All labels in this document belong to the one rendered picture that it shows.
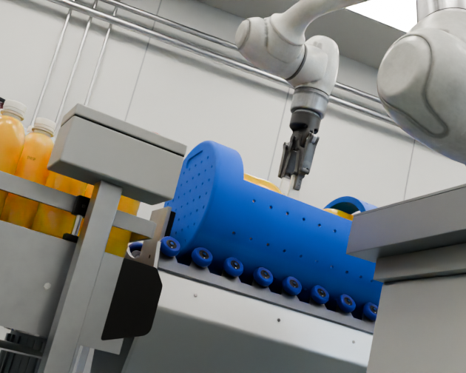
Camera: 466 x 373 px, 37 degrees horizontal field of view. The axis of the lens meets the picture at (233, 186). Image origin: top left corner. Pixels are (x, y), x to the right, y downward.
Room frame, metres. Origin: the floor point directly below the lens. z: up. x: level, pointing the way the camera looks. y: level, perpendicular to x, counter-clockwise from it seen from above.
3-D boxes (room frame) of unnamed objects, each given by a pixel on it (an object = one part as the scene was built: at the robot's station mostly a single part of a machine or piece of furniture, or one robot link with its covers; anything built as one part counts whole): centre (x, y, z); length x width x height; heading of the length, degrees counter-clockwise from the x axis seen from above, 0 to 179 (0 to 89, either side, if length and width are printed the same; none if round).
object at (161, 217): (1.48, 0.13, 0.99); 0.10 x 0.02 x 0.12; 24
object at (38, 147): (1.24, 0.37, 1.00); 0.07 x 0.07 x 0.19
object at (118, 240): (1.35, 0.21, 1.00); 0.07 x 0.07 x 0.19
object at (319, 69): (1.61, -0.13, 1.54); 0.13 x 0.11 x 0.16; 119
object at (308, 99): (1.62, -0.14, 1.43); 0.09 x 0.09 x 0.06
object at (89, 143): (1.13, 0.20, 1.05); 0.20 x 0.10 x 0.10; 114
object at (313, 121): (1.62, -0.14, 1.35); 0.08 x 0.07 x 0.09; 24
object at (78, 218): (1.19, 0.25, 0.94); 0.03 x 0.02 x 0.08; 114
